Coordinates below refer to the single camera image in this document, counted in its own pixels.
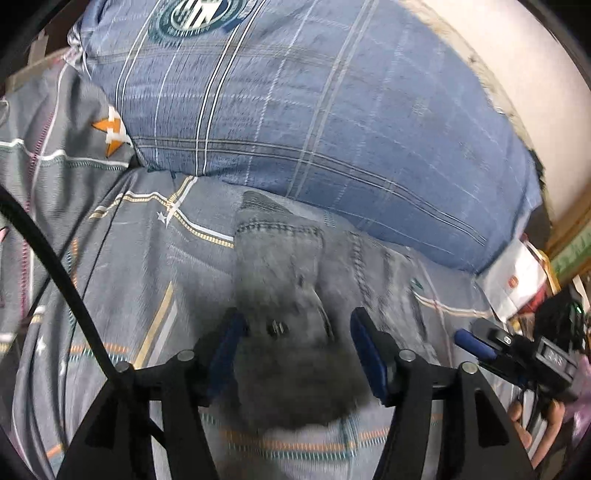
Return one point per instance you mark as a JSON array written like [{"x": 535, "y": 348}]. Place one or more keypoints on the blue plaid pillow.
[{"x": 357, "y": 107}]

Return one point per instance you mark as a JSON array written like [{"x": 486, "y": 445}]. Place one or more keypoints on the grey patterned bed sheet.
[{"x": 152, "y": 255}]

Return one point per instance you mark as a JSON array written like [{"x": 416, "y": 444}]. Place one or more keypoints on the white plastic bag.
[{"x": 513, "y": 279}]

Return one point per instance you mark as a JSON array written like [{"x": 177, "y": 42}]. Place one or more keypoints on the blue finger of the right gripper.
[{"x": 468, "y": 342}]

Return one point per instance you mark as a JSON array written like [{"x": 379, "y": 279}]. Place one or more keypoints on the person right hand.
[{"x": 555, "y": 417}]

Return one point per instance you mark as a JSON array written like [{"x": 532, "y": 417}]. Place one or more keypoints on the grey denim pants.
[{"x": 297, "y": 282}]

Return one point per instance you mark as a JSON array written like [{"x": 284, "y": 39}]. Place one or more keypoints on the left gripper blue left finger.
[{"x": 193, "y": 378}]

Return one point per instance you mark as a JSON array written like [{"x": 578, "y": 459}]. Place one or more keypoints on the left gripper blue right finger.
[{"x": 401, "y": 380}]

